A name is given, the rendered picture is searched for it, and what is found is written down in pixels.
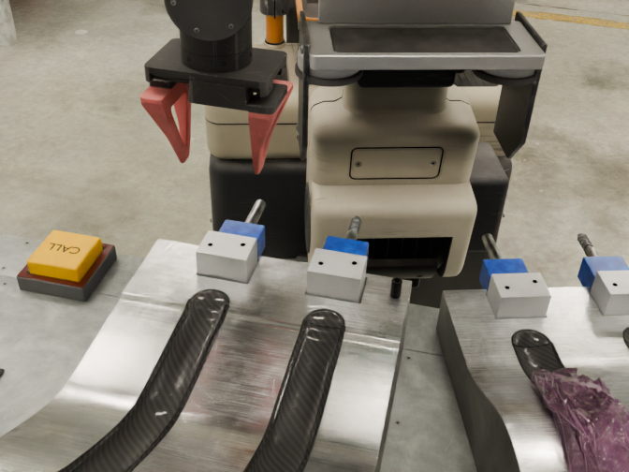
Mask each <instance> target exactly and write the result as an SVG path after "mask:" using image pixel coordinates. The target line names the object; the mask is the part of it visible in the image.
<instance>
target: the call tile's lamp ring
mask: <svg viewBox="0 0 629 472"><path fill-rule="evenodd" d="M113 246H114V245H113V244H107V243H103V244H102V247H105V250H104V251H103V252H102V254H101V255H100V256H99V258H98V259H97V260H96V262H95V263H94V265H93V266H92V267H91V269H90V270H89V271H88V273H87V274H86V275H84V277H83V278H82V279H81V281H80V282H73V281H68V280H63V279H58V278H52V277H48V276H42V275H37V274H31V273H27V271H28V270H29V269H28V265H27V264H26V265H25V266H24V268H23V269H22V270H21V271H20V272H19V273H18V275H17V276H19V277H24V278H29V279H35V280H39V281H45V282H50V283H55V284H60V285H66V286H71V287H76V288H83V287H84V286H85V285H86V283H87V282H88V280H89V279H90V278H91V276H92V275H93V274H94V272H95V271H96V269H97V268H98V267H99V265H100V264H101V263H102V261H103V260H104V259H105V257H106V256H107V255H108V253H109V252H110V250H111V249H112V248H113Z"/></svg>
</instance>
